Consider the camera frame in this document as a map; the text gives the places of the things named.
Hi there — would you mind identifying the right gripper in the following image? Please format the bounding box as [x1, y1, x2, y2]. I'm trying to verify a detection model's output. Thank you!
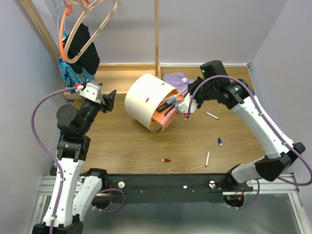
[183, 76, 216, 109]

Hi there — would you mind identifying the orange clothes hanger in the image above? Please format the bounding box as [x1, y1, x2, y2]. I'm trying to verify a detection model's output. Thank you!
[58, 0, 73, 61]

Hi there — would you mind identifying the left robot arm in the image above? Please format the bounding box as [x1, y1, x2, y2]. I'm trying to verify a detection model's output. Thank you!
[31, 85, 117, 234]

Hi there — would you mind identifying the red white pencil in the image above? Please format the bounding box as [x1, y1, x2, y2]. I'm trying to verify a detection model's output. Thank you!
[205, 151, 210, 167]

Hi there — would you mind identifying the blue black highlighter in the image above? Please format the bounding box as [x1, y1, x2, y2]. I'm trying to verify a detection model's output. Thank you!
[156, 97, 176, 113]

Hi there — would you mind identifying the white round drawer organizer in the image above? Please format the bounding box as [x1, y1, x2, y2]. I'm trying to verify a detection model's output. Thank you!
[124, 73, 176, 131]

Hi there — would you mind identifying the blue white pen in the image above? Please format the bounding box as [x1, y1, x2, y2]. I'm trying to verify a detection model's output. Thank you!
[167, 88, 188, 104]

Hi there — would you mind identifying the purple cloth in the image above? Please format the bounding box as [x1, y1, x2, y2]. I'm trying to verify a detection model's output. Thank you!
[162, 72, 194, 91]

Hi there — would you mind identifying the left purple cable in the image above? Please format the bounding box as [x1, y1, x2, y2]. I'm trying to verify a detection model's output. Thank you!
[32, 86, 126, 234]

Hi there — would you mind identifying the purple cable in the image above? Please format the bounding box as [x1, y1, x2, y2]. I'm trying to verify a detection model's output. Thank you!
[32, 86, 126, 234]
[186, 75, 312, 210]

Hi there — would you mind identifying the aluminium rail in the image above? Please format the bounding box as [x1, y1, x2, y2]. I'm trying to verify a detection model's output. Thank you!
[39, 176, 299, 196]

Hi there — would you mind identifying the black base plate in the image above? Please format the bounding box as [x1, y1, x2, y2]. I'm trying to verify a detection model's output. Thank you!
[80, 173, 254, 204]

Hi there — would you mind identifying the wooden clothes hanger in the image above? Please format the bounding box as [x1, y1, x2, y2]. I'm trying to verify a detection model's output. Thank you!
[63, 0, 119, 64]

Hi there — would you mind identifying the white pencil stub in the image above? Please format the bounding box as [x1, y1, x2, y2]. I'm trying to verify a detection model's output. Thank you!
[205, 112, 219, 120]

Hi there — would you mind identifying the salmon pink drawer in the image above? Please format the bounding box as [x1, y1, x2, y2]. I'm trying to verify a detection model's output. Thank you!
[150, 88, 188, 133]

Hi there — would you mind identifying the blue patterned garment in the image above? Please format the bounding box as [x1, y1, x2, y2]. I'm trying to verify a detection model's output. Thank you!
[58, 24, 100, 87]

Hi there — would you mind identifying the grey white marker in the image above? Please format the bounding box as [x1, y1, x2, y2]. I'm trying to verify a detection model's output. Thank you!
[161, 97, 176, 103]

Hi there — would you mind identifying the wooden rack frame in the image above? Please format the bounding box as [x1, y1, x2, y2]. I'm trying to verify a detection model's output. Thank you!
[20, 0, 161, 94]

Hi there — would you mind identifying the pink highlighter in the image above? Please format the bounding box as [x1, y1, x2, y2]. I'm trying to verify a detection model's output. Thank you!
[161, 112, 175, 125]

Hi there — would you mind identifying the black garment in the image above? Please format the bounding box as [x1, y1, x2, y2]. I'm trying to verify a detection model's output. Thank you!
[67, 23, 100, 75]

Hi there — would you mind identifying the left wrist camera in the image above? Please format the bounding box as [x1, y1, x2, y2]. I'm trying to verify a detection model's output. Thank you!
[76, 82, 102, 104]

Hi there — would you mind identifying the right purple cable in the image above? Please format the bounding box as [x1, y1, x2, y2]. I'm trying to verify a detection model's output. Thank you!
[186, 75, 312, 210]

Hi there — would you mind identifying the purple black highlighter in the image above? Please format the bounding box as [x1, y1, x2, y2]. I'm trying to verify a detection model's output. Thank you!
[164, 105, 176, 117]

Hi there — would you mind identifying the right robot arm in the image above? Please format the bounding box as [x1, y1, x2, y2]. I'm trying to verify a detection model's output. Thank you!
[186, 60, 306, 191]

